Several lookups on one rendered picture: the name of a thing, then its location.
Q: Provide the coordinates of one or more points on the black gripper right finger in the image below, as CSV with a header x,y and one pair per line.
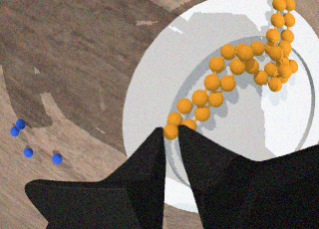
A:
x,y
225,184

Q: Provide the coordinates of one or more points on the white round plate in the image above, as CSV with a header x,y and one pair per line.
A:
x,y
252,120

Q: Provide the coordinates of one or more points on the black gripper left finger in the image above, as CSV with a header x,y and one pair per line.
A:
x,y
132,197

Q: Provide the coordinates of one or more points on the blue bead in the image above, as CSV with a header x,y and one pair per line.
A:
x,y
28,152
20,123
14,131
57,158

